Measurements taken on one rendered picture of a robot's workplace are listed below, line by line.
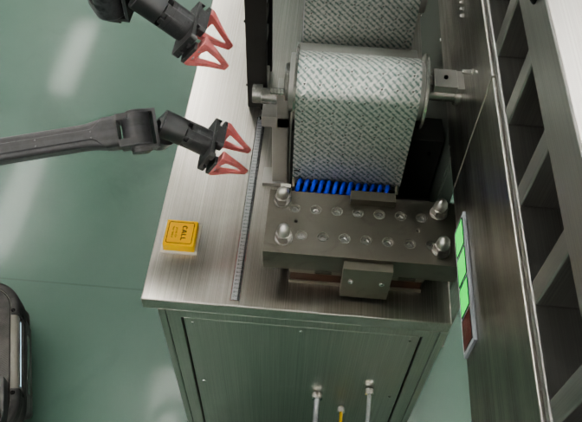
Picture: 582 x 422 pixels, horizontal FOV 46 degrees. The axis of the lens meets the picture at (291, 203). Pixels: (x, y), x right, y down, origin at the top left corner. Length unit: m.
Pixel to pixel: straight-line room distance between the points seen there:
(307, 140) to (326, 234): 0.20
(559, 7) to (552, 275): 0.34
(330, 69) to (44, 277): 1.64
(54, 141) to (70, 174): 1.54
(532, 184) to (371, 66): 0.50
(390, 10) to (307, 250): 0.52
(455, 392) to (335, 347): 0.89
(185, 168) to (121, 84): 1.61
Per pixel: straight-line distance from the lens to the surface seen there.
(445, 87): 1.36
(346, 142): 1.41
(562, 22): 0.95
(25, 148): 1.43
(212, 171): 1.45
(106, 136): 1.40
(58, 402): 2.45
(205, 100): 1.86
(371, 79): 1.33
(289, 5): 2.16
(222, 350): 1.68
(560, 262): 0.83
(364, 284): 1.44
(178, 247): 1.54
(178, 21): 1.28
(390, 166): 1.47
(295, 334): 1.57
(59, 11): 3.75
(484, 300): 1.10
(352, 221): 1.44
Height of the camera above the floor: 2.19
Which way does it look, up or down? 53 degrees down
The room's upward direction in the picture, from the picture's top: 2 degrees clockwise
